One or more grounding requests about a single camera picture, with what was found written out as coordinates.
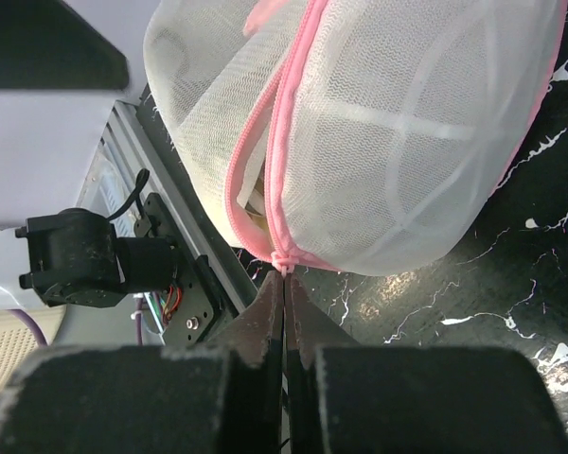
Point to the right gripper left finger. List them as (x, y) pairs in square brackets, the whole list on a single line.
[(219, 396)]

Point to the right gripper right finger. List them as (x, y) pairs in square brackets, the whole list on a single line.
[(345, 397)]

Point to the white mesh laundry bag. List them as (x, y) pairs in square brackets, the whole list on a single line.
[(385, 125)]

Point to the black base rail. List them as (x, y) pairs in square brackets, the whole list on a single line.
[(214, 286)]

